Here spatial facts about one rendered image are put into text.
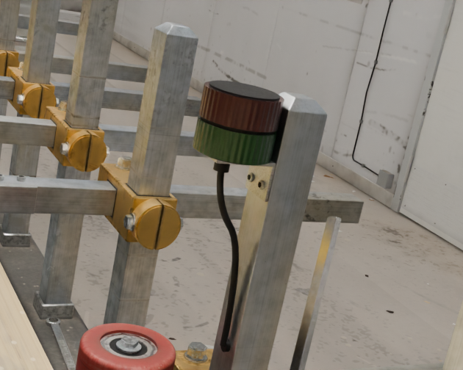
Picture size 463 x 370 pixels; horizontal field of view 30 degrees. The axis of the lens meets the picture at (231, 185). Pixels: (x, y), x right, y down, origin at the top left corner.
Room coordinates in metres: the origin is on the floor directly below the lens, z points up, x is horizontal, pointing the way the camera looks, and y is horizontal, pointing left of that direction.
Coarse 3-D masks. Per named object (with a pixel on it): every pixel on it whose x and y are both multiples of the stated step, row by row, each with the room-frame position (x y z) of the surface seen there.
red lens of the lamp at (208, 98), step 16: (208, 96) 0.61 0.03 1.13; (224, 96) 0.60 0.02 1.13; (208, 112) 0.61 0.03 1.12; (224, 112) 0.60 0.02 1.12; (240, 112) 0.60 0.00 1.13; (256, 112) 0.60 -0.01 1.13; (272, 112) 0.61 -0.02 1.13; (240, 128) 0.60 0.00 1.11; (256, 128) 0.60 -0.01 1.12; (272, 128) 0.61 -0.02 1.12
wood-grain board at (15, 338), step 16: (0, 272) 0.74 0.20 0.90; (0, 288) 0.71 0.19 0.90; (0, 304) 0.68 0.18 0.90; (16, 304) 0.69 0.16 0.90; (0, 320) 0.65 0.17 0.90; (16, 320) 0.66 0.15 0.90; (0, 336) 0.62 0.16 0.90; (16, 336) 0.63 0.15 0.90; (32, 336) 0.63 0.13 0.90; (0, 352) 0.60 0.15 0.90; (16, 352) 0.60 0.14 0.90; (32, 352) 0.61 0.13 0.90; (0, 368) 0.58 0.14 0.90; (16, 368) 0.58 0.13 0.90; (32, 368) 0.59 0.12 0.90; (48, 368) 0.59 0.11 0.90
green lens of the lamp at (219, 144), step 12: (204, 132) 0.61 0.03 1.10; (216, 132) 0.60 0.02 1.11; (228, 132) 0.60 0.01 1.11; (276, 132) 0.63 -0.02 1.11; (204, 144) 0.60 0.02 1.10; (216, 144) 0.60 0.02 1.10; (228, 144) 0.60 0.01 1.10; (240, 144) 0.60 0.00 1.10; (252, 144) 0.60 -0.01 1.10; (264, 144) 0.61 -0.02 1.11; (216, 156) 0.60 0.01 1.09; (228, 156) 0.60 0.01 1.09; (240, 156) 0.60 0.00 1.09; (252, 156) 0.60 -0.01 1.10; (264, 156) 0.61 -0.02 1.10
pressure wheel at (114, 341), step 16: (96, 336) 0.64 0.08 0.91; (112, 336) 0.66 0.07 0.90; (128, 336) 0.65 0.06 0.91; (144, 336) 0.66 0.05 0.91; (160, 336) 0.67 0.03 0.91; (80, 352) 0.63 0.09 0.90; (96, 352) 0.62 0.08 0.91; (112, 352) 0.63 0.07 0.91; (128, 352) 0.63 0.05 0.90; (144, 352) 0.64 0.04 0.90; (160, 352) 0.64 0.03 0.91; (80, 368) 0.62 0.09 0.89; (96, 368) 0.61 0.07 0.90; (112, 368) 0.60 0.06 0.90; (128, 368) 0.61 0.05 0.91; (144, 368) 0.61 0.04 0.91; (160, 368) 0.62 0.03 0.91
